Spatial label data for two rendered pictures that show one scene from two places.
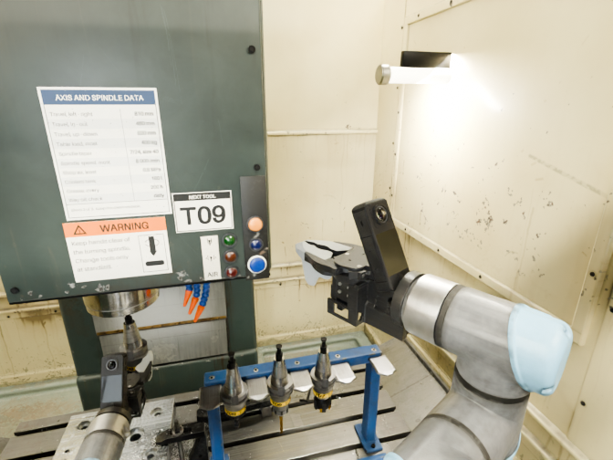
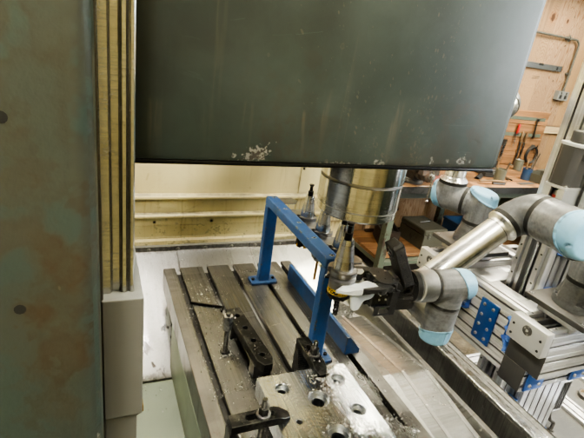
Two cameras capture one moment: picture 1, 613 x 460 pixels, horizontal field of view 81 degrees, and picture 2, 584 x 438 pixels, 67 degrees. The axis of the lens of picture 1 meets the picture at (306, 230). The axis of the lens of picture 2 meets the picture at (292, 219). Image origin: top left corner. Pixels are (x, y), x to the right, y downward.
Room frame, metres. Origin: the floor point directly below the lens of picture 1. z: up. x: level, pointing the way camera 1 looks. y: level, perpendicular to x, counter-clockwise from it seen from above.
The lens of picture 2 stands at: (1.03, 1.23, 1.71)
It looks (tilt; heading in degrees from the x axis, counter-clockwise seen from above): 21 degrees down; 259
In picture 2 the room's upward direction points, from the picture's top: 8 degrees clockwise
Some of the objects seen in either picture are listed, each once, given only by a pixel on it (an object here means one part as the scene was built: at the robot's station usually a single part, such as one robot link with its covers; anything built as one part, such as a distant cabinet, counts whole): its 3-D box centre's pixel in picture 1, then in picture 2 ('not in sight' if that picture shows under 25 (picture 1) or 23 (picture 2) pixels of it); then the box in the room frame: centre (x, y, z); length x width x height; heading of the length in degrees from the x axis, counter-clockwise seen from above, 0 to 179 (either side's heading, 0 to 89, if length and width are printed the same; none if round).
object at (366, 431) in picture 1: (370, 399); (267, 244); (0.83, -0.19, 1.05); 0.10 x 0.05 x 0.30; 14
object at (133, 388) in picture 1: (120, 404); (390, 289); (0.63, 0.41, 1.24); 0.12 x 0.08 x 0.09; 10
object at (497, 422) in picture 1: (477, 419); not in sight; (0.31, -0.19, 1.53); 0.11 x 0.08 x 0.11; 132
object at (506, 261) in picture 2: not in sight; (464, 260); (-0.06, -0.37, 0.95); 0.40 x 0.13 x 0.09; 14
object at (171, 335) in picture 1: (161, 304); (116, 351); (1.19, 0.54, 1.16); 0.48 x 0.05 x 0.51; 104
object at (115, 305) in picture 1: (119, 277); (361, 181); (0.75, 0.43, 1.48); 0.16 x 0.16 x 0.12
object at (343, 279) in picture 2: (134, 350); (341, 273); (0.76, 0.43, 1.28); 0.06 x 0.06 x 0.03
